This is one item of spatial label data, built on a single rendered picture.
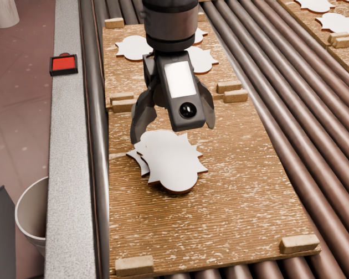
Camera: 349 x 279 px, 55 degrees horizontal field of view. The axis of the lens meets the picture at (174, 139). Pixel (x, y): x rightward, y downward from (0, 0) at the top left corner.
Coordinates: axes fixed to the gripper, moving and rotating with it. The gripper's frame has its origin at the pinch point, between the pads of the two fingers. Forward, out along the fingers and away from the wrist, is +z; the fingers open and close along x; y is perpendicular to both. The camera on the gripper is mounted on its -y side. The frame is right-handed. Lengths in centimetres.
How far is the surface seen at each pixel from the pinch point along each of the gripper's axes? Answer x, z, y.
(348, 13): -77, 9, 52
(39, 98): 53, 103, 161
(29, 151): 58, 103, 110
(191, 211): -0.5, 9.2, -9.7
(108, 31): 5, 9, 61
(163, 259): 6.5, 9.2, -17.2
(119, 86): 6.3, 9.1, 31.1
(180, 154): -1.7, 6.4, 1.6
